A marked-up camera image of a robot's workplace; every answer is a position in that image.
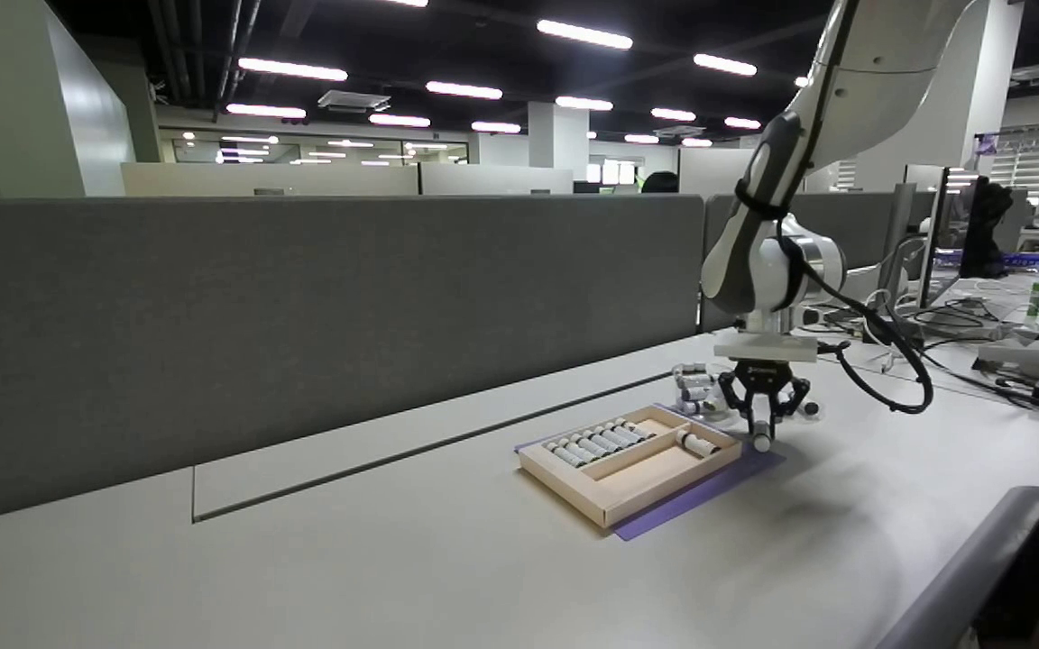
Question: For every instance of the large gray partition panel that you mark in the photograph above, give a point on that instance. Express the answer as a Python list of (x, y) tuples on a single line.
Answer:
[(304, 337)]

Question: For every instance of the small white bottle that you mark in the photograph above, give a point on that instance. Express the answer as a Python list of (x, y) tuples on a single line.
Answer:
[(766, 435)]

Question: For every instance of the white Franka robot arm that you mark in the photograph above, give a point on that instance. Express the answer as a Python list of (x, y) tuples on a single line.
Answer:
[(867, 72)]

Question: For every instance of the row of silver cylinders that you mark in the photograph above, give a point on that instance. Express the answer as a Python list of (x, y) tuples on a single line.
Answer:
[(601, 439)]

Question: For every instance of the green white spray bottle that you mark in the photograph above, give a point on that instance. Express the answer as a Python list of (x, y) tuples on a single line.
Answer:
[(1035, 302)]

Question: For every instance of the wooden compartment tray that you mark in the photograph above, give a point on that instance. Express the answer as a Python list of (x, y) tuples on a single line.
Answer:
[(629, 482)]

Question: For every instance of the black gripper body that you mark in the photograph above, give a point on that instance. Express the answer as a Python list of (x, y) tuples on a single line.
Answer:
[(761, 371)]

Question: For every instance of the small wooden block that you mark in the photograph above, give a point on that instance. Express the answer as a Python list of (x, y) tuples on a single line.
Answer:
[(700, 446)]

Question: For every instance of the purple mat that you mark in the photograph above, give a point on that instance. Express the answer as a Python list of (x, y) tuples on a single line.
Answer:
[(711, 489)]

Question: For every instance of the fluorescent ceiling light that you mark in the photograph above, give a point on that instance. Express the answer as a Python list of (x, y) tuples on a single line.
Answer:
[(294, 68), (263, 109), (582, 102), (463, 91), (721, 61), (582, 34)]

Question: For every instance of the dark haired person head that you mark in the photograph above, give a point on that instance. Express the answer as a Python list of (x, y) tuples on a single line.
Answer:
[(661, 186)]

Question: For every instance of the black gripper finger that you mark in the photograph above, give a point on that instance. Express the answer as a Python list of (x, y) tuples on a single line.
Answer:
[(792, 399), (736, 399)]

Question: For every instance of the small gray partition panel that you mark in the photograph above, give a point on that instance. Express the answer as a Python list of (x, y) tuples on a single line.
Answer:
[(867, 221)]

